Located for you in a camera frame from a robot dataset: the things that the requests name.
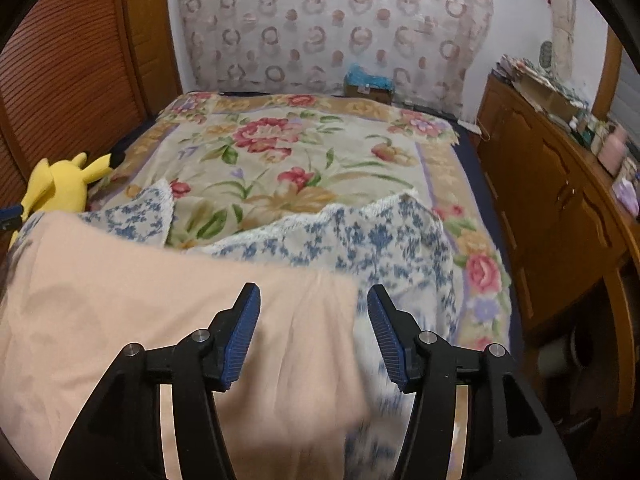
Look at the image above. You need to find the beige printed t-shirt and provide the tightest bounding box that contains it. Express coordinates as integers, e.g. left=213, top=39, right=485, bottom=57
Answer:
left=1, top=212, right=369, bottom=479

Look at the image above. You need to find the yellow Pikachu plush toy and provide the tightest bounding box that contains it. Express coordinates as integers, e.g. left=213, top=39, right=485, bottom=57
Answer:
left=10, top=151, right=125, bottom=246

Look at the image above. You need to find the wooden slatted wardrobe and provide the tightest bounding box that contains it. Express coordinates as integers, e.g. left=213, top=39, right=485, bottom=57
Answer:
left=1, top=0, right=182, bottom=205

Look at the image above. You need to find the wooden sideboard cabinet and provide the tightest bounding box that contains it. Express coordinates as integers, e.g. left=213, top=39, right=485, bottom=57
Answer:
left=477, top=75, right=639, bottom=419

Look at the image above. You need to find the blue floral white blanket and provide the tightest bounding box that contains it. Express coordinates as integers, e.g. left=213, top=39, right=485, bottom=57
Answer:
left=6, top=182, right=458, bottom=479

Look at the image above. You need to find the colourful floral bed cover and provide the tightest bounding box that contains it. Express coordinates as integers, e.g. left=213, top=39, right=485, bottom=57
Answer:
left=89, top=91, right=522, bottom=349

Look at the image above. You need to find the lilac small pouch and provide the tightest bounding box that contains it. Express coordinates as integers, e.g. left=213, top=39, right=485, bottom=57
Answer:
left=612, top=178, right=639, bottom=217

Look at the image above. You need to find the pink bottle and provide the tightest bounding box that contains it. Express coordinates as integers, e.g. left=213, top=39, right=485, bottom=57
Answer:
left=597, top=125, right=628, bottom=177

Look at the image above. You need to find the patterned circle headboard curtain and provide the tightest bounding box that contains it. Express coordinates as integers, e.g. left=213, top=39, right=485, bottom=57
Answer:
left=180, top=0, right=494, bottom=115

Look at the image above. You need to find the grey window blind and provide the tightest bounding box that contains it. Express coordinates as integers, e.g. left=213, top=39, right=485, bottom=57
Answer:
left=610, top=50, right=640, bottom=144

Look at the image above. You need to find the cardboard box with papers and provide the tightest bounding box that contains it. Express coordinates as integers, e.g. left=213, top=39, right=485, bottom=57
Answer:
left=497, top=54, right=589, bottom=124

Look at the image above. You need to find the box with blue cloth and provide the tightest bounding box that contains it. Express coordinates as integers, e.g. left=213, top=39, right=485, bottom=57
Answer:
left=343, top=64, right=395, bottom=105

